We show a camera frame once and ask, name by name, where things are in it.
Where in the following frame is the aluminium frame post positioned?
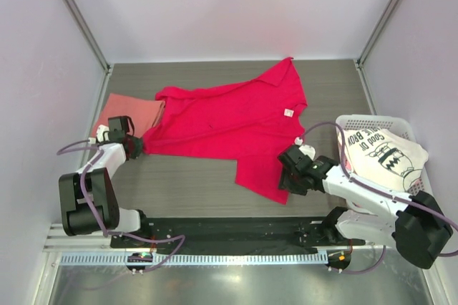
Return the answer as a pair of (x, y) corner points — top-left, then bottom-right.
(356, 0), (425, 69)
(42, 0), (112, 73)

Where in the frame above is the right aluminium frame post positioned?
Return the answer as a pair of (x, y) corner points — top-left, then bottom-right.
(356, 0), (425, 69)

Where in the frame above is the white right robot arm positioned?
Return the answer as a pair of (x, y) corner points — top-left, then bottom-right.
(278, 145), (453, 269)

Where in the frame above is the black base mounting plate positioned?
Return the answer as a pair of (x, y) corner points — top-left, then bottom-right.
(109, 216), (366, 273)

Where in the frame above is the left aluminium frame post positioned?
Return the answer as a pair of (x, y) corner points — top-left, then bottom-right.
(42, 0), (112, 73)

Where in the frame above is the bright pink t shirt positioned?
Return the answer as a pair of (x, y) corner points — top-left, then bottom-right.
(142, 57), (308, 205)

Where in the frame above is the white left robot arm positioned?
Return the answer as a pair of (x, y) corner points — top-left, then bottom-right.
(57, 115), (152, 247)

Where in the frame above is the white slotted cable duct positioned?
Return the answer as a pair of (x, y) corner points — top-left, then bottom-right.
(59, 251), (328, 267)

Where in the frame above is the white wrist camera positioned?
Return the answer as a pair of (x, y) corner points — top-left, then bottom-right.
(294, 137), (316, 160)
(89, 125), (109, 144)

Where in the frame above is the folded salmon pink t shirt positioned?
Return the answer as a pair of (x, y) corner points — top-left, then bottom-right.
(90, 93), (165, 137)

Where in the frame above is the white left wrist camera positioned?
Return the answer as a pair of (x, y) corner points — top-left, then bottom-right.
(89, 125), (109, 144)

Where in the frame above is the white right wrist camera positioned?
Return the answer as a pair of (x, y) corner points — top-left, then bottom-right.
(294, 137), (316, 160)

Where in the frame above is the white perforated plastic basket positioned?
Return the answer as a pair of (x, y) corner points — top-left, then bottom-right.
(336, 115), (429, 195)

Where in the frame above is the aluminium front rail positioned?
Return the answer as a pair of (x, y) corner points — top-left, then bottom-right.
(44, 224), (111, 251)

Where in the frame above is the white printed t shirt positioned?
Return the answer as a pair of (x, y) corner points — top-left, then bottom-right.
(337, 127), (429, 192)

